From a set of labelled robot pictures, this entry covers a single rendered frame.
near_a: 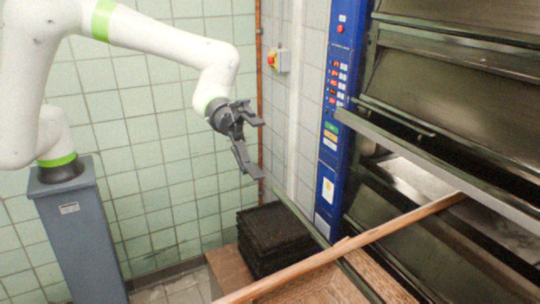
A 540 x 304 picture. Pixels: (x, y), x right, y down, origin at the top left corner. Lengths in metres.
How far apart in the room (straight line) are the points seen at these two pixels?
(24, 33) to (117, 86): 0.91
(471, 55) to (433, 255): 0.63
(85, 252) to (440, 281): 1.26
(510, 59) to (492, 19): 0.10
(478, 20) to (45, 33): 1.00
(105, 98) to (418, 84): 1.40
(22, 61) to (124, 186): 1.18
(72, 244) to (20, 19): 0.84
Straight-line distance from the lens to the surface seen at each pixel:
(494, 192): 0.88
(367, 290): 0.92
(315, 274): 1.55
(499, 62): 0.99
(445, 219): 1.20
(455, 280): 1.26
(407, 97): 1.15
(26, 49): 1.02
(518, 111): 0.99
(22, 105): 1.11
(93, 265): 1.59
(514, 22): 0.95
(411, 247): 1.32
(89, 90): 1.87
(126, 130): 1.94
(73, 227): 1.47
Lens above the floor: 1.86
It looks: 29 degrees down
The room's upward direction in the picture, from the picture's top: straight up
